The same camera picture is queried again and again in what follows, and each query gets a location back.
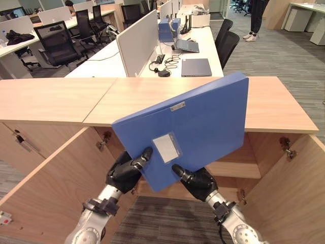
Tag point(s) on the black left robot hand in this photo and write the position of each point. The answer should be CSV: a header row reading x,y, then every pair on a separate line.
x,y
127,170

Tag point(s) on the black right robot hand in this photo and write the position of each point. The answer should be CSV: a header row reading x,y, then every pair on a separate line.
x,y
196,181

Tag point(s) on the blue file folder box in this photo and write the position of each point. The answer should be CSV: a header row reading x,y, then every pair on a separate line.
x,y
193,122
166,30

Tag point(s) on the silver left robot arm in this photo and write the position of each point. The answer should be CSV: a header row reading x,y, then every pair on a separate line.
x,y
94,218

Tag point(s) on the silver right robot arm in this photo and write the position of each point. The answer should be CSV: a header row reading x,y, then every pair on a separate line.
x,y
233,218

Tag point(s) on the wooden office cabinet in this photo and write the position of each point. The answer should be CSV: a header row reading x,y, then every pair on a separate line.
x,y
177,106

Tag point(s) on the wooden cabinet door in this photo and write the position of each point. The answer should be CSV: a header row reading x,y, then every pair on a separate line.
x,y
287,193
50,188

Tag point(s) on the black mesh office chair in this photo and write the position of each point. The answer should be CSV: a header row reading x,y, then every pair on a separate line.
x,y
85,25
57,47

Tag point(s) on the metal door hinge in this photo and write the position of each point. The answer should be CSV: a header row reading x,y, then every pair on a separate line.
x,y
104,140
287,147

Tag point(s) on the black power adapter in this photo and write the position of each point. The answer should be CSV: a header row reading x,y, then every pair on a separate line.
x,y
163,74

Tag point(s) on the grey closed laptop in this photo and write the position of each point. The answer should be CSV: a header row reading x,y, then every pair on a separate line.
x,y
196,67

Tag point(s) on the long white desk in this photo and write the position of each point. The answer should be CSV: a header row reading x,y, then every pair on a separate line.
x,y
162,54

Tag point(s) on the grey desk divider panel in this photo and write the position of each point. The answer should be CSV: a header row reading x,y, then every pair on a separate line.
x,y
138,49

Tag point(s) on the red white tag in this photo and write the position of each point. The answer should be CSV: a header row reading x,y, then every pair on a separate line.
x,y
5,218

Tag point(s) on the open dark laptop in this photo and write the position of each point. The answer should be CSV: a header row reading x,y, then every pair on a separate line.
x,y
187,45

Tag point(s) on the black wifi router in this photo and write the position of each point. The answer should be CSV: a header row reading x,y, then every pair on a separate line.
x,y
186,25

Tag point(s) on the white cardboard box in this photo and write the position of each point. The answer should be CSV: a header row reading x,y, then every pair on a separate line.
x,y
200,17

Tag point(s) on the black bag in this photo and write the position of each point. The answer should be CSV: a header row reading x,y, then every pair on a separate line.
x,y
19,37

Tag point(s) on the white desk divider panel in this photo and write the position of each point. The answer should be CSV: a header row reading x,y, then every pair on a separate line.
x,y
54,14

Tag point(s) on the seated person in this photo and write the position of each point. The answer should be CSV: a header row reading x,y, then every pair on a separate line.
x,y
69,6

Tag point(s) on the white drawer pedestal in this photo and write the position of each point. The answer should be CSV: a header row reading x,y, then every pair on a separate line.
x,y
300,19

